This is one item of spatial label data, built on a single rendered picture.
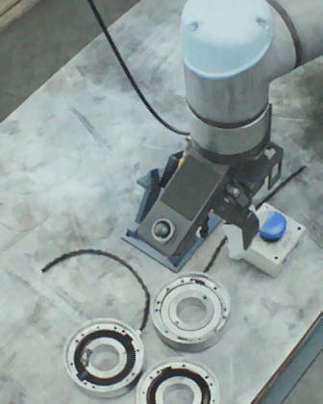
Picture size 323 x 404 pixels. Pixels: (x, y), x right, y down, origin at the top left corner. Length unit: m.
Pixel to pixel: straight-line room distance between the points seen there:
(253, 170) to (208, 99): 0.15
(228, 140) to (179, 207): 0.09
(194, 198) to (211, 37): 0.20
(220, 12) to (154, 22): 0.75
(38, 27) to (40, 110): 1.36
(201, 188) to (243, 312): 0.33
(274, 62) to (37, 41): 1.95
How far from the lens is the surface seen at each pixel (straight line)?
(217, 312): 0.97
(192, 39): 0.58
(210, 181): 0.71
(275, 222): 0.98
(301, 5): 0.63
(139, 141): 1.15
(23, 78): 2.41
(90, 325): 0.97
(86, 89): 1.24
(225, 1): 0.60
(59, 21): 2.57
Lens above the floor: 1.71
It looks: 56 degrees down
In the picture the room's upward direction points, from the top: 8 degrees counter-clockwise
